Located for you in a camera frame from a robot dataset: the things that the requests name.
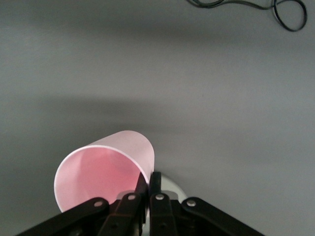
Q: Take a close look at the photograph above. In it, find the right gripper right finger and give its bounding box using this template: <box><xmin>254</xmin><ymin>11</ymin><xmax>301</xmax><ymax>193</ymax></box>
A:
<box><xmin>149</xmin><ymin>171</ymin><xmax>267</xmax><ymax>236</ymax></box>

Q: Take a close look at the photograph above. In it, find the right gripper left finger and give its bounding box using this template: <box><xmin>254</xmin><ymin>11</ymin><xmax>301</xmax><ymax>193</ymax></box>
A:
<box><xmin>14</xmin><ymin>172</ymin><xmax>149</xmax><ymax>236</ymax></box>

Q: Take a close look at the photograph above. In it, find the pink plastic cup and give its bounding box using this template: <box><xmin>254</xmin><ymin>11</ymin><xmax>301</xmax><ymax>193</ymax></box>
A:
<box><xmin>54</xmin><ymin>130</ymin><xmax>156</xmax><ymax>213</ymax></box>

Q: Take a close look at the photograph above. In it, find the pale grey-green stockpot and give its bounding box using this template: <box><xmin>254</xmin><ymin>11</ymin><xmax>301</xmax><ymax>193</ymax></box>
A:
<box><xmin>157</xmin><ymin>173</ymin><xmax>189</xmax><ymax>206</ymax></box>

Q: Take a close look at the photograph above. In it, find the loose black cable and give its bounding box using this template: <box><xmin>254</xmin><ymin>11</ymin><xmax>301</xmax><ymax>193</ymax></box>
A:
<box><xmin>187</xmin><ymin>0</ymin><xmax>309</xmax><ymax>32</ymax></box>

